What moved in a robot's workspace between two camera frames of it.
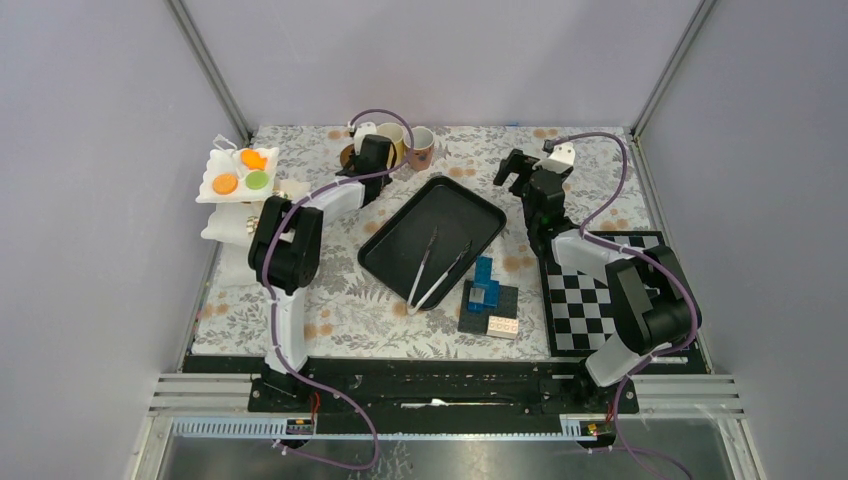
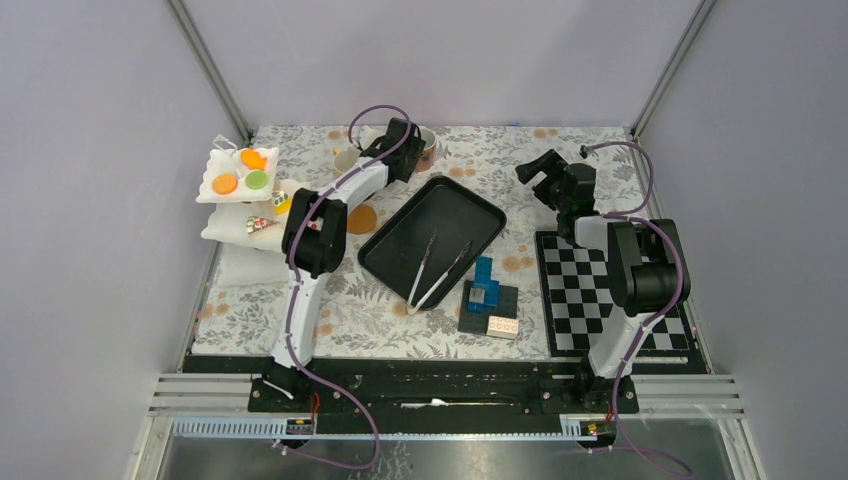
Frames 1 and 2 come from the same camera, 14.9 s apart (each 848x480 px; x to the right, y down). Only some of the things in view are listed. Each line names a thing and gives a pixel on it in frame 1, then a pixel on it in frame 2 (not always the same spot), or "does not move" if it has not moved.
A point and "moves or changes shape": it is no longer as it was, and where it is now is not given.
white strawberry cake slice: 251,224 does not move
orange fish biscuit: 252,159 does not move
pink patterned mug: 424,140 does not move
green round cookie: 256,180 does not move
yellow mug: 397,134 moves or changes shape
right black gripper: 517,163 to 552,164
